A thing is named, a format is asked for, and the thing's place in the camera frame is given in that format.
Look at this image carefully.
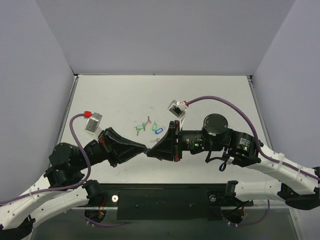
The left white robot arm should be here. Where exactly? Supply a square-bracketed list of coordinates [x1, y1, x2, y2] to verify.
[0, 127, 147, 240]

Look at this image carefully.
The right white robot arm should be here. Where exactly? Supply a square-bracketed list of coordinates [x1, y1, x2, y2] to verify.
[146, 113, 320, 210]

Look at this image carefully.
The loose silver key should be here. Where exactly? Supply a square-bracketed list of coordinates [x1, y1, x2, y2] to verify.
[150, 138, 160, 143]

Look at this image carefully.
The blue clear key tag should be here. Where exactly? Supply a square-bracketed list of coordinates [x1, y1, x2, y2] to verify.
[154, 126, 165, 135]

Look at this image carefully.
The green key tag right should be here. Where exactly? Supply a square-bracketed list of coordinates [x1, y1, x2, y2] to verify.
[151, 122, 158, 132]

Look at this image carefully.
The green key tag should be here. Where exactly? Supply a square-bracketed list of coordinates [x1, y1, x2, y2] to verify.
[135, 125, 146, 132]
[151, 122, 158, 132]

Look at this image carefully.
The green key tag left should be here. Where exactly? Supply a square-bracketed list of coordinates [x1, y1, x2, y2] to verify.
[135, 125, 146, 132]

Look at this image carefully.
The grey key top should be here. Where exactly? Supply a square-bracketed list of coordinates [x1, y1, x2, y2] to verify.
[146, 116, 152, 125]

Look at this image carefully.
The grey key by green tag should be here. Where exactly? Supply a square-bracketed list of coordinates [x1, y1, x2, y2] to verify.
[142, 122, 147, 131]

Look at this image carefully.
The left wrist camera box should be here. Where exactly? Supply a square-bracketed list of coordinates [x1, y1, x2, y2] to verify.
[84, 112, 103, 140]

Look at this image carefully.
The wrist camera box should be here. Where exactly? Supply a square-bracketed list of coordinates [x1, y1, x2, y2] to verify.
[168, 100, 188, 119]
[84, 112, 103, 140]

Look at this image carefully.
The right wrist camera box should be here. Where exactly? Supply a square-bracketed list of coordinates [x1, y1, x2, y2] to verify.
[168, 100, 188, 119]

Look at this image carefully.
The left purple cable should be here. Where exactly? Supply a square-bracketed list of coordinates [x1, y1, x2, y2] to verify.
[0, 111, 92, 207]

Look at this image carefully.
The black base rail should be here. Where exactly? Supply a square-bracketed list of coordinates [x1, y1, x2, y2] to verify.
[84, 183, 253, 223]

